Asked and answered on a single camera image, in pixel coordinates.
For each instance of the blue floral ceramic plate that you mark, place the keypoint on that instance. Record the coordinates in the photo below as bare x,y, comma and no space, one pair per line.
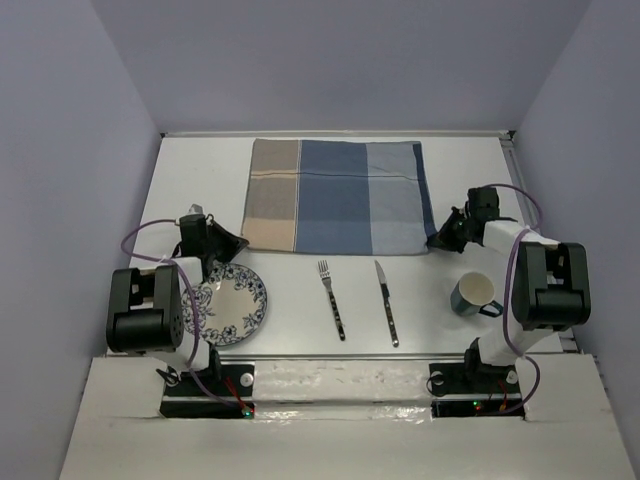
231,304

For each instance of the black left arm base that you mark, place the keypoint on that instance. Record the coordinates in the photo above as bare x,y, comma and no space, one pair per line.
224,395

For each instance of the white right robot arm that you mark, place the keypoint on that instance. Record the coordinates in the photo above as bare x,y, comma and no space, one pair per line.
546,286

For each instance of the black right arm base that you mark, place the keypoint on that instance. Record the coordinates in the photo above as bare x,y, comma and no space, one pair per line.
456,393

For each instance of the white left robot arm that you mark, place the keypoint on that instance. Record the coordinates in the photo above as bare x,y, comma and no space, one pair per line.
162,311

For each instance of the blue beige checked cloth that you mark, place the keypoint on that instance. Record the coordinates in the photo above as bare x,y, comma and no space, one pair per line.
338,198

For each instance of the teal mug white inside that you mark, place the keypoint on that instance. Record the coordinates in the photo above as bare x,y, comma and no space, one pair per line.
474,294

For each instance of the steel fork patterned handle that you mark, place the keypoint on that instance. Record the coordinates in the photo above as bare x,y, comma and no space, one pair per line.
326,280

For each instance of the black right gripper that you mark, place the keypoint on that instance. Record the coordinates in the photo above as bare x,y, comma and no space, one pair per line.
442,239

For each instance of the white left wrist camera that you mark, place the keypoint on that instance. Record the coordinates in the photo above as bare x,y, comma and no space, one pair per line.
195,209

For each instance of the steel knife patterned handle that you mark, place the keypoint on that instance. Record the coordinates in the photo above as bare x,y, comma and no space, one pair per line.
386,302

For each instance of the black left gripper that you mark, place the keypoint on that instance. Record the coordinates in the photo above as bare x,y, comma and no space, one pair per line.
233,245

